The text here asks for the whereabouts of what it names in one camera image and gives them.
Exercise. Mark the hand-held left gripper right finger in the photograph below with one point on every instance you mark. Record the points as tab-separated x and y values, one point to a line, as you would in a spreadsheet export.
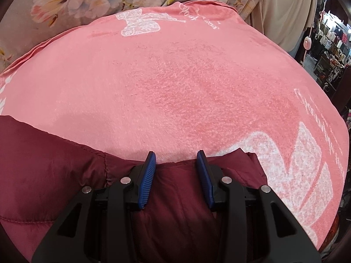
205	180

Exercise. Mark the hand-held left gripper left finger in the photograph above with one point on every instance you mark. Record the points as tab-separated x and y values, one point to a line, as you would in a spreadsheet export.
146	180

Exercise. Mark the maroon quilted puffer jacket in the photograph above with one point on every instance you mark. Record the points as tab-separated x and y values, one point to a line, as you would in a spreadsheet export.
54	169

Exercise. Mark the pink printed blanket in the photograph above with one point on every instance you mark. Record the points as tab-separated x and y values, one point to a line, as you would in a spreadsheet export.
178	87

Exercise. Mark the dark metal rack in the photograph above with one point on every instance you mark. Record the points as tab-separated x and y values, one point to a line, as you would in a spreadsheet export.
336	79

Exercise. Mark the white round hanging device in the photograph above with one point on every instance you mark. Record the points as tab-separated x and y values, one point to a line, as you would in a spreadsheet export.
307	43

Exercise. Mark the shelves of small goods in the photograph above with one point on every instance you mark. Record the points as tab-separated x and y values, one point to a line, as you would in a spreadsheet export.
333	35

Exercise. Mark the beige curtain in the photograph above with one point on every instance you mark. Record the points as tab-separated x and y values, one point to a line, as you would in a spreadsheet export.
288	5

